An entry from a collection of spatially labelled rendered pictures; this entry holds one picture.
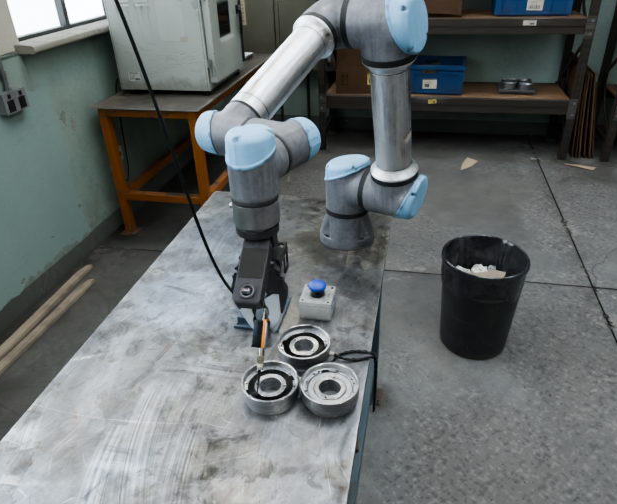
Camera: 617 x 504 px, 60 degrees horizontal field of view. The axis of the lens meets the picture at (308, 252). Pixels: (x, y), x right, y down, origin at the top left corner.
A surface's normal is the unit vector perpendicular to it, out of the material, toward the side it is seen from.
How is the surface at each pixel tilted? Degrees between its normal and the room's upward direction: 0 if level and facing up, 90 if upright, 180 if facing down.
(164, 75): 90
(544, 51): 90
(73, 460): 0
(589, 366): 0
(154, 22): 90
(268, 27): 90
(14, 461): 0
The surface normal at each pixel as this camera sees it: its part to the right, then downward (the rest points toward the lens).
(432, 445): -0.03, -0.86
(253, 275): -0.11, -0.46
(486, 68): -0.20, 0.50
